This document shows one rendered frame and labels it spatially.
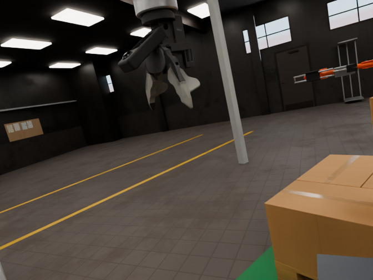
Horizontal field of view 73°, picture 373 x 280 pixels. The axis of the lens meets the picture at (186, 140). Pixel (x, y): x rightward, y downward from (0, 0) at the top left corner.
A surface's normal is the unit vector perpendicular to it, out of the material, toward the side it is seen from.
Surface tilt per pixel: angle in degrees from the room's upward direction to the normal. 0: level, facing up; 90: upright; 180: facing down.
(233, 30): 90
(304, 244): 90
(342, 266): 0
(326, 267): 0
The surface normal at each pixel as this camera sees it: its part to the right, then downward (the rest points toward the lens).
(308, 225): -0.75, 0.27
